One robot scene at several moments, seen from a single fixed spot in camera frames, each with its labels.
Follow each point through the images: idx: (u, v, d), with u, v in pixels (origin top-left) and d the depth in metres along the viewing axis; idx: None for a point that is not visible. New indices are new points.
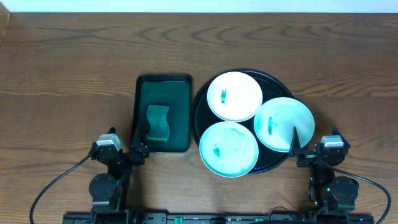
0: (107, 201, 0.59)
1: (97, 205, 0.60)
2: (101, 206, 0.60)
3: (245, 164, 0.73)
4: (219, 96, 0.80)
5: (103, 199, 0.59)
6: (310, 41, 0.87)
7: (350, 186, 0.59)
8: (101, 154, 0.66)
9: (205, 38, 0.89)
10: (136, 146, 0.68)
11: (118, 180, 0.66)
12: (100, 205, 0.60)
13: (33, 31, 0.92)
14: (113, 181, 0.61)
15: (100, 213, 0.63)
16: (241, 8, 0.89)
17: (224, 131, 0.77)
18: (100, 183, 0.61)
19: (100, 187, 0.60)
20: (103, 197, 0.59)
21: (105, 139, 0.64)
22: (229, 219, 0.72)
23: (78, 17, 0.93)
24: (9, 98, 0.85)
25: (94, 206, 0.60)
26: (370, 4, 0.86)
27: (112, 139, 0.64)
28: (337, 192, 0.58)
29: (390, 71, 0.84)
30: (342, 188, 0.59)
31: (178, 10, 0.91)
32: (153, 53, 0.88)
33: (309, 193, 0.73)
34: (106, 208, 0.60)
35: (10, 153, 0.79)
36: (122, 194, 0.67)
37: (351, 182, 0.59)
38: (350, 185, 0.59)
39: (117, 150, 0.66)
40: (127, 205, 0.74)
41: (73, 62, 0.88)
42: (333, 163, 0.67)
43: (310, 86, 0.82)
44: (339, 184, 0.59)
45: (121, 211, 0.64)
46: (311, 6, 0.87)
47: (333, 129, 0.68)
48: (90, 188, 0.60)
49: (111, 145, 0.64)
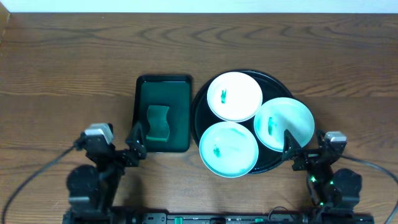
0: (86, 196, 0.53)
1: (74, 200, 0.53)
2: (79, 203, 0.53)
3: (245, 164, 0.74)
4: (219, 96, 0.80)
5: (82, 193, 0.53)
6: (310, 42, 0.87)
7: (353, 178, 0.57)
8: (88, 145, 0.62)
9: (205, 39, 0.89)
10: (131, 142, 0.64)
11: (102, 173, 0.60)
12: (79, 202, 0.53)
13: (33, 31, 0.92)
14: (95, 174, 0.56)
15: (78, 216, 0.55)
16: (241, 8, 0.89)
17: (224, 132, 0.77)
18: (80, 176, 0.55)
19: (81, 180, 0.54)
20: (83, 190, 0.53)
21: (94, 129, 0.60)
22: (229, 219, 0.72)
23: (78, 17, 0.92)
24: (9, 98, 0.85)
25: (71, 203, 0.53)
26: (370, 4, 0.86)
27: (102, 128, 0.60)
28: (342, 185, 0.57)
29: (390, 71, 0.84)
30: (346, 181, 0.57)
31: (178, 10, 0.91)
32: (153, 53, 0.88)
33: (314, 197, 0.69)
34: (86, 204, 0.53)
35: (10, 153, 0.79)
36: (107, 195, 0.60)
37: (354, 174, 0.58)
38: (354, 178, 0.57)
39: (106, 143, 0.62)
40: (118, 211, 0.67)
41: (73, 62, 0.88)
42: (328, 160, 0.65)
43: (310, 86, 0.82)
44: (342, 177, 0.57)
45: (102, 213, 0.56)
46: (311, 6, 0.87)
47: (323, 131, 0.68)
48: (68, 181, 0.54)
49: (100, 135, 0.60)
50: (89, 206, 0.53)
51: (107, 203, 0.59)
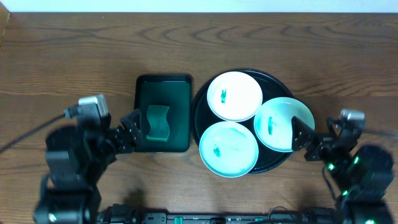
0: (65, 152, 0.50)
1: (52, 157, 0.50)
2: (56, 159, 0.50)
3: (245, 164, 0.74)
4: (219, 96, 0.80)
5: (60, 149, 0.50)
6: (310, 41, 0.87)
7: (383, 154, 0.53)
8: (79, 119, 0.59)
9: (205, 38, 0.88)
10: (127, 121, 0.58)
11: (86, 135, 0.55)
12: (57, 160, 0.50)
13: (33, 31, 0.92)
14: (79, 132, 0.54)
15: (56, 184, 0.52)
16: (241, 8, 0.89)
17: (224, 131, 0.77)
18: (62, 132, 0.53)
19: (63, 137, 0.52)
20: (62, 147, 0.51)
21: (89, 98, 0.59)
22: (229, 219, 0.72)
23: (78, 16, 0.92)
24: (9, 98, 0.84)
25: (48, 159, 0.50)
26: (370, 4, 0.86)
27: (97, 98, 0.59)
28: (370, 160, 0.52)
29: (390, 70, 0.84)
30: (374, 157, 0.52)
31: (179, 9, 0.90)
32: (153, 53, 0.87)
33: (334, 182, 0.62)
34: (64, 163, 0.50)
35: (10, 153, 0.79)
36: (91, 169, 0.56)
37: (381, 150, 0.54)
38: (382, 153, 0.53)
39: (98, 116, 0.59)
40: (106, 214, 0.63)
41: (73, 62, 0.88)
42: (347, 141, 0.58)
43: (310, 86, 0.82)
44: (369, 151, 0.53)
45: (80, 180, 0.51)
46: (311, 6, 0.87)
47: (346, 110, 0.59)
48: (48, 135, 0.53)
49: (94, 104, 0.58)
50: (68, 168, 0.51)
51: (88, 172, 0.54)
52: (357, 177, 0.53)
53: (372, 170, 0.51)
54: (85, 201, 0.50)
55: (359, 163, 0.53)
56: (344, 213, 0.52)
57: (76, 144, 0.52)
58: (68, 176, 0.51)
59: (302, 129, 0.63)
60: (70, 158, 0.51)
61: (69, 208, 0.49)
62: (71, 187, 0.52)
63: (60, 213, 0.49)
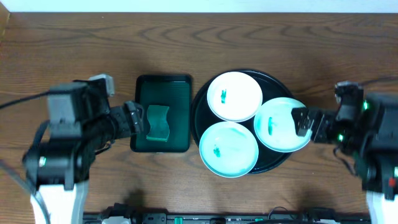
0: (70, 92, 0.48)
1: (53, 98, 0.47)
2: (57, 101, 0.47)
3: (245, 164, 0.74)
4: (219, 96, 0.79)
5: (66, 91, 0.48)
6: (310, 41, 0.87)
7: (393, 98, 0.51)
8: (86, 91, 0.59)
9: (206, 39, 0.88)
10: (130, 105, 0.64)
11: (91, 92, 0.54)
12: (58, 101, 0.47)
13: (33, 31, 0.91)
14: (86, 86, 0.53)
15: (51, 129, 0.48)
16: (241, 8, 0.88)
17: (224, 131, 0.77)
18: (68, 84, 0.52)
19: (68, 86, 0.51)
20: (68, 89, 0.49)
21: (98, 76, 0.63)
22: (229, 219, 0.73)
23: (77, 16, 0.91)
24: (9, 98, 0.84)
25: (50, 101, 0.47)
26: (372, 4, 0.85)
27: (105, 75, 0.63)
28: (382, 101, 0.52)
29: (390, 71, 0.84)
30: (385, 99, 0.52)
31: (179, 9, 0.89)
32: (153, 53, 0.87)
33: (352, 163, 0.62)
34: (63, 107, 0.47)
35: (12, 154, 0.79)
36: (89, 126, 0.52)
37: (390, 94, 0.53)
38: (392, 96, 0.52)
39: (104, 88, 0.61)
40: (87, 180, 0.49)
41: (73, 62, 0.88)
42: (353, 105, 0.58)
43: (310, 86, 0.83)
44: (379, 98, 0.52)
45: (78, 130, 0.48)
46: (313, 6, 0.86)
47: (342, 82, 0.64)
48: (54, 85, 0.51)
49: (101, 78, 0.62)
50: (67, 112, 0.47)
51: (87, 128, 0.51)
52: (372, 124, 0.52)
53: (383, 108, 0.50)
54: (78, 150, 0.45)
55: (369, 107, 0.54)
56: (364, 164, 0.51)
57: (79, 93, 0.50)
58: (66, 121, 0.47)
59: (308, 112, 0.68)
60: (71, 103, 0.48)
61: (61, 155, 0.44)
62: (66, 135, 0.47)
63: (51, 157, 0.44)
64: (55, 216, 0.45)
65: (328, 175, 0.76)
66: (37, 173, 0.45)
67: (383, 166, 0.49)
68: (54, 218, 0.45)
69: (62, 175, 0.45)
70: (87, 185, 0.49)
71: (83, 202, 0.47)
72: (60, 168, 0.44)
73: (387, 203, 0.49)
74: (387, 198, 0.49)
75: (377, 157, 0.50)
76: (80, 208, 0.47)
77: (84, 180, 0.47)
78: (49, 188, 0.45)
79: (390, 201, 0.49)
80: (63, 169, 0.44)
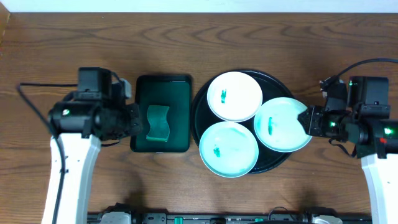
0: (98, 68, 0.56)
1: (84, 70, 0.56)
2: (87, 73, 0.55)
3: (245, 164, 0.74)
4: (219, 96, 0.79)
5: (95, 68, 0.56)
6: (310, 42, 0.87)
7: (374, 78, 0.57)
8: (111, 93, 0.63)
9: (205, 39, 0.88)
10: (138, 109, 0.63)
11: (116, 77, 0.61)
12: (87, 75, 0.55)
13: (33, 31, 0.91)
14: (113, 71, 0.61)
15: (76, 96, 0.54)
16: (241, 8, 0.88)
17: (224, 131, 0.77)
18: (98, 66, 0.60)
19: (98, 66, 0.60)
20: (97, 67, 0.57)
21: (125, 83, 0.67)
22: (229, 219, 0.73)
23: (77, 17, 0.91)
24: (9, 98, 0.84)
25: (81, 73, 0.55)
26: (372, 4, 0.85)
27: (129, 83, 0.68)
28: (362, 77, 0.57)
29: (390, 71, 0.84)
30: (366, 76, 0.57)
31: (178, 9, 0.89)
32: (153, 53, 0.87)
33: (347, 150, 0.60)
34: (90, 79, 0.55)
35: (11, 154, 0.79)
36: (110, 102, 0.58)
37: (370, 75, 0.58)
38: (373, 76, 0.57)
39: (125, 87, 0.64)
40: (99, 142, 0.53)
41: (73, 63, 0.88)
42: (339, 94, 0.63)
43: (310, 86, 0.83)
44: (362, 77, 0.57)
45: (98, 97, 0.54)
46: (312, 6, 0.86)
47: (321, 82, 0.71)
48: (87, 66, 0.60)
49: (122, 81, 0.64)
50: (92, 84, 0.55)
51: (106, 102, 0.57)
52: (359, 96, 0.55)
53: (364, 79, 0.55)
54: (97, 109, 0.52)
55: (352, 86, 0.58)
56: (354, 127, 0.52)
57: (107, 74, 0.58)
58: (91, 91, 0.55)
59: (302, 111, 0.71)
60: (97, 77, 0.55)
61: (84, 109, 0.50)
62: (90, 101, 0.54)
63: (75, 110, 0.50)
64: (71, 162, 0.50)
65: (329, 175, 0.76)
66: (61, 124, 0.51)
67: (373, 124, 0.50)
68: (68, 163, 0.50)
69: (81, 126, 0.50)
70: (99, 147, 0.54)
71: (94, 158, 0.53)
72: (81, 120, 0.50)
73: (382, 162, 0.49)
74: (382, 156, 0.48)
75: (368, 120, 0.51)
76: (91, 161, 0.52)
77: (97, 139, 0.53)
78: (69, 137, 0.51)
79: (384, 159, 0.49)
80: (84, 121, 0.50)
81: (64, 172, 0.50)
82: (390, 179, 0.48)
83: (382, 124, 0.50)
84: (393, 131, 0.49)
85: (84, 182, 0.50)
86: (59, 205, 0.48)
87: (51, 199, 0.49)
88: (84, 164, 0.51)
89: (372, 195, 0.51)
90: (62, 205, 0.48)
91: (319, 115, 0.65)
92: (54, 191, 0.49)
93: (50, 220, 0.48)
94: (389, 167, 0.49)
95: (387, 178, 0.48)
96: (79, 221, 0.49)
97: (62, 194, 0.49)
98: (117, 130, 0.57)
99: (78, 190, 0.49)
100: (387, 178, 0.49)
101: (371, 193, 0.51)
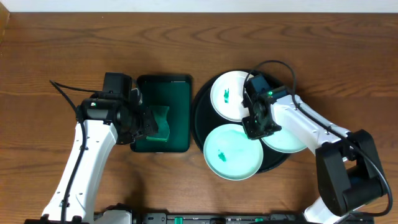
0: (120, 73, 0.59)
1: (110, 74, 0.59)
2: (112, 77, 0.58)
3: (253, 162, 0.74)
4: (222, 96, 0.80)
5: (115, 73, 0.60)
6: (310, 42, 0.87)
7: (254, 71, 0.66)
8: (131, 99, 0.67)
9: (206, 39, 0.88)
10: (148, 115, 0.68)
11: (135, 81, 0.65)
12: (114, 79, 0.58)
13: (33, 30, 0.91)
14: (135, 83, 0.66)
15: (101, 96, 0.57)
16: (241, 8, 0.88)
17: (225, 134, 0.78)
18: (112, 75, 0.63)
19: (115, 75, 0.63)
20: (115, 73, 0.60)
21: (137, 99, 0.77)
22: (229, 219, 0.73)
23: (78, 17, 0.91)
24: (9, 98, 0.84)
25: (107, 76, 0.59)
26: (371, 4, 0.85)
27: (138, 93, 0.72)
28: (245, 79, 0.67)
29: (390, 70, 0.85)
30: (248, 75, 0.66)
31: (179, 9, 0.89)
32: (153, 53, 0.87)
33: (280, 130, 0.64)
34: (115, 81, 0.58)
35: (11, 154, 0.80)
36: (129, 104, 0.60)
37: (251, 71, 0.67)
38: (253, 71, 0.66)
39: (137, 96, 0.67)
40: (115, 135, 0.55)
41: (72, 63, 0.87)
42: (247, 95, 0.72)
43: (310, 86, 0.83)
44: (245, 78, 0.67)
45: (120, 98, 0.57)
46: (311, 6, 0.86)
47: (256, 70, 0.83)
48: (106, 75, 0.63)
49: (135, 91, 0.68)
50: (116, 86, 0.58)
51: (128, 103, 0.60)
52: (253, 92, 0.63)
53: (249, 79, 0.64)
54: (119, 106, 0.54)
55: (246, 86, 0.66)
56: (256, 107, 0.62)
57: (130, 80, 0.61)
58: (114, 92, 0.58)
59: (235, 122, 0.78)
60: (122, 79, 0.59)
61: (108, 104, 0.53)
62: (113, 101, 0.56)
63: (101, 104, 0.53)
64: (90, 142, 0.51)
65: None
66: (89, 113, 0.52)
67: (260, 95, 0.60)
68: (89, 142, 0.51)
69: (104, 116, 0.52)
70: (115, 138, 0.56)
71: (111, 144, 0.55)
72: (104, 112, 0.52)
73: (277, 106, 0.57)
74: (273, 104, 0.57)
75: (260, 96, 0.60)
76: (109, 145, 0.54)
77: (116, 131, 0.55)
78: (95, 124, 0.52)
79: (277, 104, 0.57)
80: (107, 112, 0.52)
81: (84, 150, 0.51)
82: (285, 106, 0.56)
83: (266, 92, 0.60)
84: (273, 91, 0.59)
85: (99, 163, 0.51)
86: (74, 177, 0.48)
87: (67, 173, 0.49)
88: (102, 146, 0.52)
89: (288, 125, 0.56)
90: (77, 175, 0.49)
91: (248, 122, 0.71)
92: (70, 167, 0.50)
93: (64, 189, 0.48)
94: (283, 104, 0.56)
95: (282, 106, 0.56)
96: (90, 193, 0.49)
97: (78, 169, 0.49)
98: (132, 130, 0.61)
99: (93, 165, 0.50)
100: (285, 107, 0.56)
101: (287, 124, 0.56)
